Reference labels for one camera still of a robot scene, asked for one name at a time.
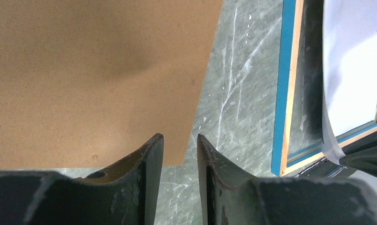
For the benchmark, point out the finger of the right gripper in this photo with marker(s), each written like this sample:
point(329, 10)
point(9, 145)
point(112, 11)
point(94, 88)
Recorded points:
point(362, 155)

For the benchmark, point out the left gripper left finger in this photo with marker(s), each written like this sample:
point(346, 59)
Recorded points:
point(124, 193)

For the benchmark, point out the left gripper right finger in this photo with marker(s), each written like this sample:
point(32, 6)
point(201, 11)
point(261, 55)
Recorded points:
point(232, 196)

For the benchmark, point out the clear glass pane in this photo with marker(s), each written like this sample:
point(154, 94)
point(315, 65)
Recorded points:
point(306, 121)

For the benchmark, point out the blue picture frame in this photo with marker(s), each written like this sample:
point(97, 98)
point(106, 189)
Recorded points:
point(290, 31)

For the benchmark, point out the hot air balloon photo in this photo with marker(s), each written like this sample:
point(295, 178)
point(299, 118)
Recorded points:
point(349, 74)

